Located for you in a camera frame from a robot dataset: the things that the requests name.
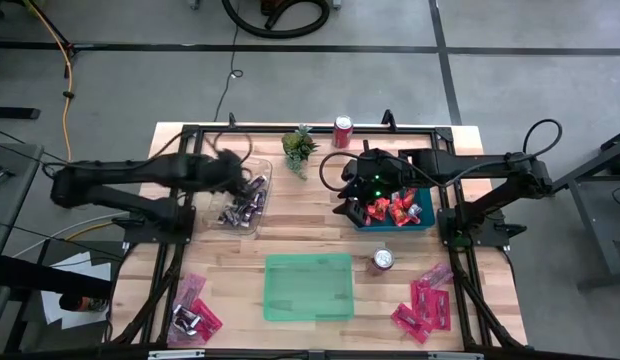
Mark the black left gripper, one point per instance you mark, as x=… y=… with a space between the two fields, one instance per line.
x=230 y=172

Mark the brown vacuum body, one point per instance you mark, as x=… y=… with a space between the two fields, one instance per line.
x=277 y=6

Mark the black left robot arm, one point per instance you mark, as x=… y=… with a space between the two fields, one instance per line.
x=140 y=172

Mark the brown Hershey's candy pack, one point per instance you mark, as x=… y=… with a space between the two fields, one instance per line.
x=181 y=312
x=243 y=215
x=258 y=182
x=190 y=326
x=226 y=216
x=258 y=203

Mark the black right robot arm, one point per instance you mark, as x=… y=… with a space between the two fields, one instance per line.
x=465 y=162

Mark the black clamp hook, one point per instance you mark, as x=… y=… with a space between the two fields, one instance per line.
x=232 y=121
x=388 y=120

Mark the red candy pack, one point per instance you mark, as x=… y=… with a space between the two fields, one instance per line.
x=441 y=310
x=421 y=302
x=210 y=322
x=410 y=322

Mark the black slanted beam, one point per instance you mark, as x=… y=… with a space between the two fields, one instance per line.
x=40 y=277

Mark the green plastic bin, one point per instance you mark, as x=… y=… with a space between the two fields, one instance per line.
x=310 y=287

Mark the blue plastic bin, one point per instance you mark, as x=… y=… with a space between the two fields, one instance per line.
x=425 y=210

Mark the black floor bar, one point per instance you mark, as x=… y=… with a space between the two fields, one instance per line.
x=15 y=113

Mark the black aluminium table frame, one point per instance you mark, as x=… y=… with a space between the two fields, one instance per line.
x=315 y=129

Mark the white paper sheet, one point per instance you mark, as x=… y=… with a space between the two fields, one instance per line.
x=97 y=270

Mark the red Coca-Cola can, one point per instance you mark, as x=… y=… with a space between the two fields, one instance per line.
x=382 y=260

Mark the orange black tool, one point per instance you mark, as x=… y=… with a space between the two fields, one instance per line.
x=82 y=303

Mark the grey side table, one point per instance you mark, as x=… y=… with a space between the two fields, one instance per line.
x=10 y=200

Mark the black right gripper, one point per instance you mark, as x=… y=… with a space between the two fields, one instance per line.
x=375 y=170

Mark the grey metal table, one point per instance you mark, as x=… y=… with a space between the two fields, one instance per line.
x=600 y=225

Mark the red soda can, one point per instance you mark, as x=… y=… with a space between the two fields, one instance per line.
x=342 y=132

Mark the clear plastic bin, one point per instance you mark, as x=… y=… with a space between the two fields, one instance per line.
x=210 y=222

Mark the silver aluminium bracket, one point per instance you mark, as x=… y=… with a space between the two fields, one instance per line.
x=455 y=356
x=175 y=355

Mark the small potted succulent plant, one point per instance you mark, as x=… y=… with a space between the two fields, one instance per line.
x=297 y=145

